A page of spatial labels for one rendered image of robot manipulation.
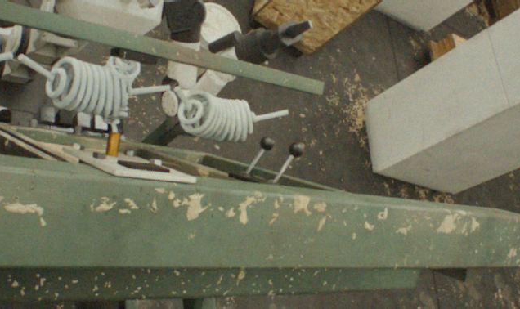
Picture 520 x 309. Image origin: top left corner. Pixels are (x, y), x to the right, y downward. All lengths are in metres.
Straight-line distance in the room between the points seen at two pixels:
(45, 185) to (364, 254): 0.47
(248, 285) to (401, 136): 3.06
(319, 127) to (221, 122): 3.11
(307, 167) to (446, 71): 1.08
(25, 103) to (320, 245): 2.09
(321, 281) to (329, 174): 2.71
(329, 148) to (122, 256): 3.31
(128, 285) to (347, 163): 3.17
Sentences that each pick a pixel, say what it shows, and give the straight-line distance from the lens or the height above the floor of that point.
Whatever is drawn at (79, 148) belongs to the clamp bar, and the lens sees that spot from 0.78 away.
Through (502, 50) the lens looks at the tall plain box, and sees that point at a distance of 3.71.
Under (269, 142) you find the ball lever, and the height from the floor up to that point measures 1.46.
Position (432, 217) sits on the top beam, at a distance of 0.97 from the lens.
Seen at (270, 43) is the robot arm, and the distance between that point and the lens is 1.52.
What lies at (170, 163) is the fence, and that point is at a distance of 1.76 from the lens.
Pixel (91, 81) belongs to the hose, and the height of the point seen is 1.91.
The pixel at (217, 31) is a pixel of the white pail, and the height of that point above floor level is 0.35.
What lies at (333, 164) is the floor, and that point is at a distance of 3.87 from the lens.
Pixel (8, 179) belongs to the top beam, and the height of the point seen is 1.96.
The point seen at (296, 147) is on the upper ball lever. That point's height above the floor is 1.56.
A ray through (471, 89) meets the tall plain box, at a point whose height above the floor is 0.89.
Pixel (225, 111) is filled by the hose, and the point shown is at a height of 1.90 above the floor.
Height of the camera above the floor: 2.49
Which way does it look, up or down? 46 degrees down
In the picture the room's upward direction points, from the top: 58 degrees clockwise
